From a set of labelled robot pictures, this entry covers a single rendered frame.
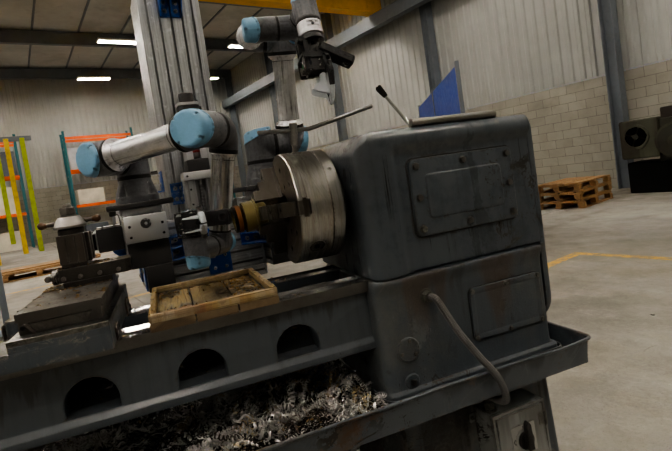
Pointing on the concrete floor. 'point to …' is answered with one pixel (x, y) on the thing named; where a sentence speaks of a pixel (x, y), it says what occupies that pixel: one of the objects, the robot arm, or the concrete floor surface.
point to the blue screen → (445, 96)
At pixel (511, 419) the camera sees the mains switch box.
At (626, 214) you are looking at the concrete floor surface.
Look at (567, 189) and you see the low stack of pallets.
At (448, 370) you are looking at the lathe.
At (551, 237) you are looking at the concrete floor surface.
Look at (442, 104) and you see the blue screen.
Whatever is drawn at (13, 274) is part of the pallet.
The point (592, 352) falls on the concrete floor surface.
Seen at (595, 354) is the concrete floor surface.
